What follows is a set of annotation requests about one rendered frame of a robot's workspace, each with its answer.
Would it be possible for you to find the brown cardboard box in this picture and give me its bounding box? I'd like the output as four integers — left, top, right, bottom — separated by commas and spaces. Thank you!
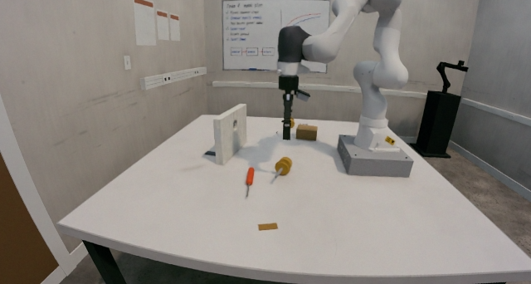
296, 125, 318, 141

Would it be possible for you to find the orange-handled screwdriver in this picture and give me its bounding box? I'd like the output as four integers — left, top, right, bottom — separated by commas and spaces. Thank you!
246, 167, 255, 197

